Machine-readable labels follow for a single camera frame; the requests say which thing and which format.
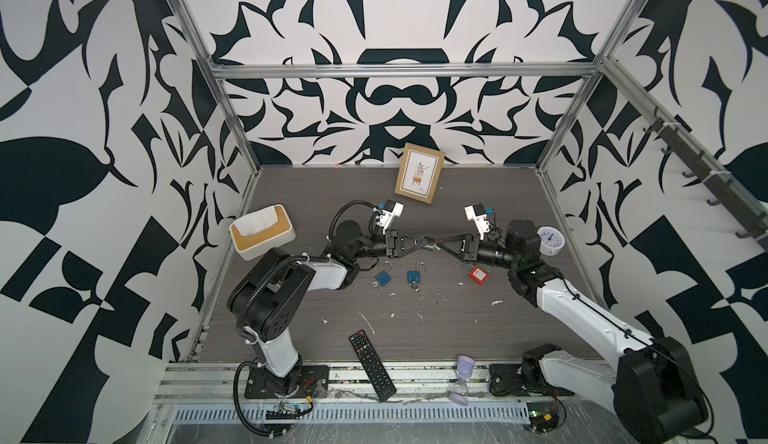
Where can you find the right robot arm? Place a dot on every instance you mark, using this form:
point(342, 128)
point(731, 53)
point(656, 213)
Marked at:
point(648, 383)

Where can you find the large blue padlock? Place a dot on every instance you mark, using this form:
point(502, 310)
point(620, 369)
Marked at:
point(382, 276)

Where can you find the small black padlock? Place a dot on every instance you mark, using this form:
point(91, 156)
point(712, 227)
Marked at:
point(431, 244)

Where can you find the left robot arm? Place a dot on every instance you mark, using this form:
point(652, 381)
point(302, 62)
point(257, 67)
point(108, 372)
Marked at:
point(265, 302)

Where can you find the black remote control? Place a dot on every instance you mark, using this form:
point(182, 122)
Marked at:
point(372, 365)

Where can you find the white tissue box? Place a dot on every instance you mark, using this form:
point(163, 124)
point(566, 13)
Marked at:
point(257, 232)

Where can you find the red padlock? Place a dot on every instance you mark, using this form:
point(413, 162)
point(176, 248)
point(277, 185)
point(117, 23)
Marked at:
point(476, 273)

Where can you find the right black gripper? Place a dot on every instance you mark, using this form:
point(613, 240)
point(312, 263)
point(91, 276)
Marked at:
point(471, 242)

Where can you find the wooden picture frame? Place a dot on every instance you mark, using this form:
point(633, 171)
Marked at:
point(419, 172)

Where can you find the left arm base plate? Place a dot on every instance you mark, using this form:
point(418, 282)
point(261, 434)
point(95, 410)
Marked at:
point(301, 381)

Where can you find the purple hourglass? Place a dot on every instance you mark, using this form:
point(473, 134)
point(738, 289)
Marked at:
point(458, 392)

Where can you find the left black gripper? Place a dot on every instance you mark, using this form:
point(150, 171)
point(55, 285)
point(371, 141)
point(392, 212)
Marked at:
point(392, 245)

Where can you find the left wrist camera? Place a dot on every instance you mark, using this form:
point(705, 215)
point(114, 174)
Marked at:
point(387, 212)

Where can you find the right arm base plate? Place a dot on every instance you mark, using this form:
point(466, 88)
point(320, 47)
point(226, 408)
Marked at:
point(507, 380)

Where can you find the small blue padlock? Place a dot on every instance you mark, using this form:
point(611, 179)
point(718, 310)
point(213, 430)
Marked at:
point(414, 276)

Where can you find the white alarm clock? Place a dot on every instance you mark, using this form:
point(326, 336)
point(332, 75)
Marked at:
point(552, 240)

